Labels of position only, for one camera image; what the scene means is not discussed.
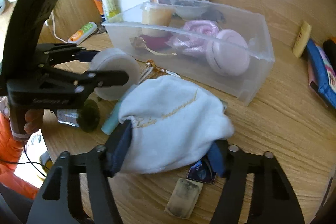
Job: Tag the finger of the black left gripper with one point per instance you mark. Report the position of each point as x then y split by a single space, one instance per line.
73 85
51 54

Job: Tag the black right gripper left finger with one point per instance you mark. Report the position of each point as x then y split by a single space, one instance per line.
77 189

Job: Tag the white round plastic container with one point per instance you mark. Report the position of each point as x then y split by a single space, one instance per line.
114 59

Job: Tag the light teal tube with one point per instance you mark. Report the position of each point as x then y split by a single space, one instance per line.
112 121

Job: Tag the worn white eraser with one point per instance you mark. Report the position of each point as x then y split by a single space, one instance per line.
183 198

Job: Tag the white drawstring cloth pouch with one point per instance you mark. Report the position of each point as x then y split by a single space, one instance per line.
174 123

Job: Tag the dark green glass bottle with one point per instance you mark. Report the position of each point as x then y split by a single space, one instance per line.
86 118

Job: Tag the person's left hand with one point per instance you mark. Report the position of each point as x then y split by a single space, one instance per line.
33 120

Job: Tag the white orange-label sanitizer bottle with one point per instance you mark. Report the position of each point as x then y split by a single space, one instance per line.
83 33

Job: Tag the orange jacket sleeve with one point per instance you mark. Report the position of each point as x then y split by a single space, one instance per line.
11 151

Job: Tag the orange and white tube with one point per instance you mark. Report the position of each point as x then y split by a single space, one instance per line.
99 6

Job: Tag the small blue foil packet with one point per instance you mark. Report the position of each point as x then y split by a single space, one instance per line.
202 172

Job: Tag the red velvet cloth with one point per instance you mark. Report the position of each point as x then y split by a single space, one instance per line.
156 43

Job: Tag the cream jar with lid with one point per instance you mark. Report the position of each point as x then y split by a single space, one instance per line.
158 15

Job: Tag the bowl of beads and rings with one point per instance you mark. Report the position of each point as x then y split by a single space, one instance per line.
190 9

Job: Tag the pink round compact case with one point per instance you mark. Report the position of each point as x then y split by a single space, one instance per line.
229 57

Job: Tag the clear plastic storage bin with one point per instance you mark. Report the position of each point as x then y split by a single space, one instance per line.
186 51

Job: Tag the blue patchwork pencil pouch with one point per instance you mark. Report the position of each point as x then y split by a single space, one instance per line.
321 73

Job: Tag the black orange zip case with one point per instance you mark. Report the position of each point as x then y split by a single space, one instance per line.
329 48

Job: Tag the cream yellow lotion tube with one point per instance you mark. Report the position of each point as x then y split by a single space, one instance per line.
302 39

